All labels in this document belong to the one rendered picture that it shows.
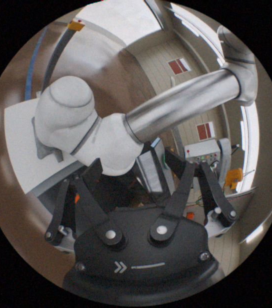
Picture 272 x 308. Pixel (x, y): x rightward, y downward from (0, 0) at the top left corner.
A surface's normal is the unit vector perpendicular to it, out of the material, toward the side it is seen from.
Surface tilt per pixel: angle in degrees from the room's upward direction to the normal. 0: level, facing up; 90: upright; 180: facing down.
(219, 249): 90
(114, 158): 70
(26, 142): 2
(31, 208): 0
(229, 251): 90
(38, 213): 0
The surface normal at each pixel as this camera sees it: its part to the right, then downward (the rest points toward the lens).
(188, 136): -0.47, 0.40
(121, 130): 0.26, -0.15
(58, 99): 0.42, 0.45
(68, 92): 0.75, -0.28
